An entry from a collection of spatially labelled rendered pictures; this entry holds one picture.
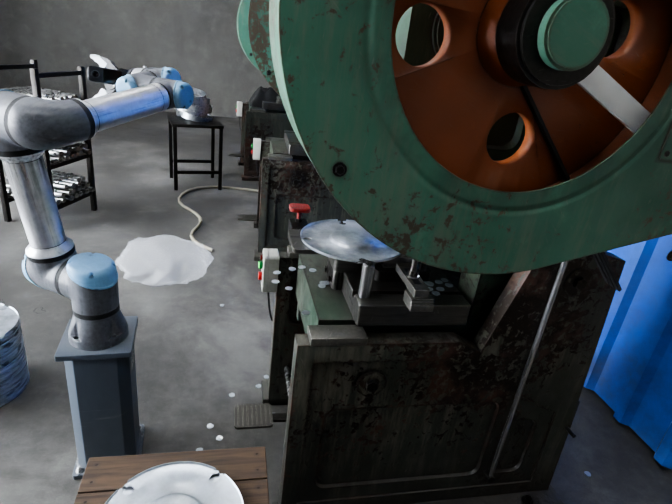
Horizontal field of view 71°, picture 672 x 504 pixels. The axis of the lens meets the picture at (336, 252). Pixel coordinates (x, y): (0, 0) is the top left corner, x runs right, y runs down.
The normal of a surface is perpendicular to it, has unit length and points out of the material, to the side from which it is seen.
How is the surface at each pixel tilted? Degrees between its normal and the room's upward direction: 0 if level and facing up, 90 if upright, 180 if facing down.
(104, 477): 0
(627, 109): 90
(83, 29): 90
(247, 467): 0
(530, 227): 90
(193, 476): 0
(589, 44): 90
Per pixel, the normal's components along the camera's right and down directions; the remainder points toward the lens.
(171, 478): 0.11, -0.91
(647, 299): -0.97, -0.03
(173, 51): 0.19, 0.42
